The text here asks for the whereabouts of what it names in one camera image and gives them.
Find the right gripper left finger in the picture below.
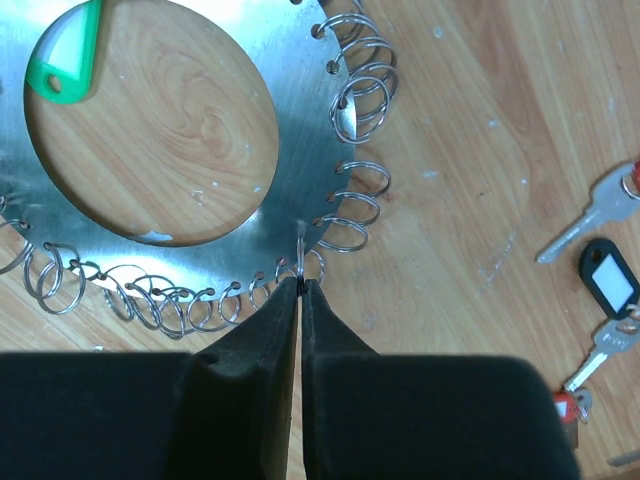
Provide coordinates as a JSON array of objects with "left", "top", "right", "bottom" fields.
[{"left": 1, "top": 278, "right": 298, "bottom": 479}]

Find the green key tag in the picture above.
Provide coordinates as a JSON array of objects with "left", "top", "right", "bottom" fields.
[{"left": 26, "top": 1, "right": 102, "bottom": 105}]

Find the black key tag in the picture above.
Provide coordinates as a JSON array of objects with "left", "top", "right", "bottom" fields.
[{"left": 563, "top": 238, "right": 640, "bottom": 394}]

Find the red key tag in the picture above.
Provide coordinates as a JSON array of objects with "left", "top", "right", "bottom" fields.
[{"left": 535, "top": 159, "right": 640, "bottom": 265}]

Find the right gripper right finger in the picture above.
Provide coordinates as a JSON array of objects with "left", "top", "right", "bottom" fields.
[{"left": 302, "top": 280, "right": 580, "bottom": 479}]

